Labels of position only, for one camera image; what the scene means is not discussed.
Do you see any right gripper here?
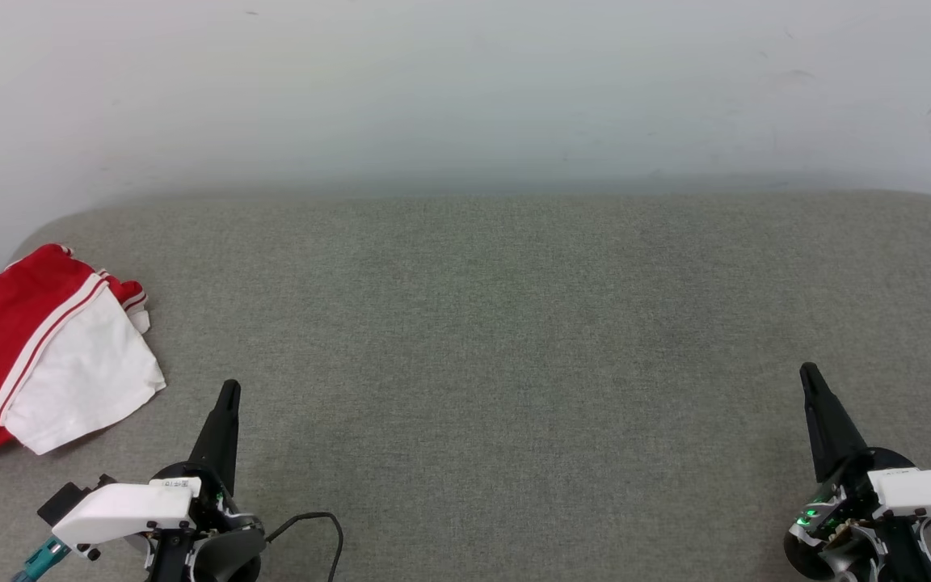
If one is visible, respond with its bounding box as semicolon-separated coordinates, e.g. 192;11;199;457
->
785;362;917;540

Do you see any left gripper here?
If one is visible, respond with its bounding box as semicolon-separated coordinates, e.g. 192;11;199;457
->
155;379;267;544

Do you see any red and white garment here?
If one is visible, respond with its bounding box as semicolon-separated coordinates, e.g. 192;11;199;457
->
0;242;167;458

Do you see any thin black cable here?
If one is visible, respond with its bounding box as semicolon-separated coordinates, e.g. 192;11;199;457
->
265;512;344;582

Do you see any teal cable connector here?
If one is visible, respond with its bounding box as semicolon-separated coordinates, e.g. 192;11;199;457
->
11;538;70;582

